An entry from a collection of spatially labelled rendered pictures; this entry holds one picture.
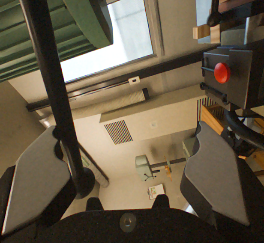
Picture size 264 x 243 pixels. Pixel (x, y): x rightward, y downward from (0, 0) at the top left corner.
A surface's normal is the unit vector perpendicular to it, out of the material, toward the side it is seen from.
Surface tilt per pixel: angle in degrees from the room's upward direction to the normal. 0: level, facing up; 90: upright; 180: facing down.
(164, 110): 90
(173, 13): 90
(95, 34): 90
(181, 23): 90
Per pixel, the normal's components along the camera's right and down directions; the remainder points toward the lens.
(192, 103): 0.05, 0.58
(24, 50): 0.22, 0.94
